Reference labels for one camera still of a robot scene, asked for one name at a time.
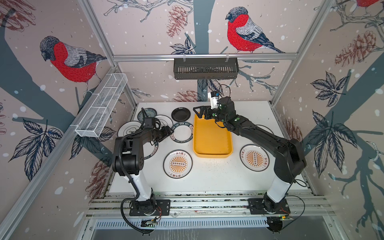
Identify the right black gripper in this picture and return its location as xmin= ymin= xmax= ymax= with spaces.
xmin=194 ymin=104 xmax=230 ymax=124

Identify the white flower plate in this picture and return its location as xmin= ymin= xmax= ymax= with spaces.
xmin=155 ymin=115 xmax=174 ymax=128
xmin=118 ymin=121 xmax=142 ymax=137

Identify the dark rim lettered plate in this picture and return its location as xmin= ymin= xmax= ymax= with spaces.
xmin=171 ymin=122 xmax=194 ymax=144

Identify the yellow plastic bin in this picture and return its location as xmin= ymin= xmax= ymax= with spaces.
xmin=193 ymin=115 xmax=233 ymax=159

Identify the orange sunburst plate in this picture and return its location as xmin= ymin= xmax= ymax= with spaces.
xmin=240 ymin=145 xmax=270 ymax=172
xmin=163 ymin=150 xmax=193 ymax=179
xmin=256 ymin=124 xmax=274 ymax=135

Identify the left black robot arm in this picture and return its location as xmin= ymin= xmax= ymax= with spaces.
xmin=112 ymin=126 xmax=174 ymax=213

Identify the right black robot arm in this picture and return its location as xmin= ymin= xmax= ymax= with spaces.
xmin=193 ymin=97 xmax=307 ymax=214

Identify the small black plate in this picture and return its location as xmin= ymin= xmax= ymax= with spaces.
xmin=171 ymin=107 xmax=191 ymax=122

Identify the small green patterned plate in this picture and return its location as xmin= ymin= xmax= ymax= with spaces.
xmin=137 ymin=108 xmax=157 ymax=122

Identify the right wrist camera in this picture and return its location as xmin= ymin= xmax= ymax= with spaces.
xmin=208 ymin=91 xmax=220 ymax=109

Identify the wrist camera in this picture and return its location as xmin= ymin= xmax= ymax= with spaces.
xmin=208 ymin=91 xmax=220 ymax=109
xmin=143 ymin=117 xmax=161 ymax=130

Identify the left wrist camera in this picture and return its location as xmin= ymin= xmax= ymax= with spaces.
xmin=143 ymin=117 xmax=161 ymax=130

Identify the black hanging wire basket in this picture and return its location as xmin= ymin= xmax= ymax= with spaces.
xmin=174 ymin=58 xmax=239 ymax=80

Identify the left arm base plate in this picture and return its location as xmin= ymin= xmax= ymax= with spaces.
xmin=129 ymin=200 xmax=171 ymax=217

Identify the white mesh wall shelf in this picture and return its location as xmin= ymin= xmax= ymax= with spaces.
xmin=75 ymin=73 xmax=128 ymax=138

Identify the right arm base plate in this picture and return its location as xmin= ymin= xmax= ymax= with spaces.
xmin=248 ymin=198 xmax=291 ymax=215

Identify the aluminium mounting rail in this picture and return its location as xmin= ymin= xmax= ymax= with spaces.
xmin=85 ymin=192 xmax=336 ymax=219

